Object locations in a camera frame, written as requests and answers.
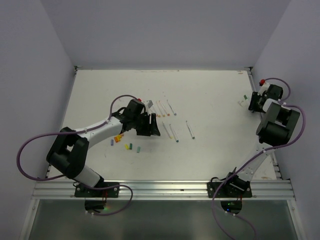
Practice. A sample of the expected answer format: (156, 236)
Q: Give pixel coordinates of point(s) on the yellow cap marker front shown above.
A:
(155, 111)

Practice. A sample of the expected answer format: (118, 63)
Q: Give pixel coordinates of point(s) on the orange cap marker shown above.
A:
(164, 109)

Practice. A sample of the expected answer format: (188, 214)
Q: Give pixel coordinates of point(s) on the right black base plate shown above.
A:
(229, 190)

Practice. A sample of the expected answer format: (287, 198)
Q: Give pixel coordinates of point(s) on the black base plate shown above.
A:
(104, 190)
(229, 190)

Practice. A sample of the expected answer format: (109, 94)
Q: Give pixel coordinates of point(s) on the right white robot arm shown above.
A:
(274, 131)

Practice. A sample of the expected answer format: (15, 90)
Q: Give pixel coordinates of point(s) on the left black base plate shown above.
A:
(104, 190)

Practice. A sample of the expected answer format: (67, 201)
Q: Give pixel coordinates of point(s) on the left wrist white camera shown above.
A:
(148, 103)

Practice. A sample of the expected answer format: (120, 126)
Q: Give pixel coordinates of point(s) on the aluminium front rail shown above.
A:
(198, 190)

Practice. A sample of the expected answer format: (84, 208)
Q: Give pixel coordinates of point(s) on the small yellow cap marker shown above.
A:
(167, 131)

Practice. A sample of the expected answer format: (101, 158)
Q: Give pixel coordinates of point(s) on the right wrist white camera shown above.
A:
(264, 86)

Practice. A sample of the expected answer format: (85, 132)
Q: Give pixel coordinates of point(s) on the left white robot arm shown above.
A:
(68, 153)

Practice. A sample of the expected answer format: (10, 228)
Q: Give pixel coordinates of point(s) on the mint cap marker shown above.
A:
(190, 130)

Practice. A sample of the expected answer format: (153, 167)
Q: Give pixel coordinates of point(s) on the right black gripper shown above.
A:
(252, 106)

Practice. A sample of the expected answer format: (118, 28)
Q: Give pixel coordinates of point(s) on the wrist white camera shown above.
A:
(264, 86)
(148, 103)

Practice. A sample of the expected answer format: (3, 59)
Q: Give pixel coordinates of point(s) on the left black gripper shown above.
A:
(150, 128)

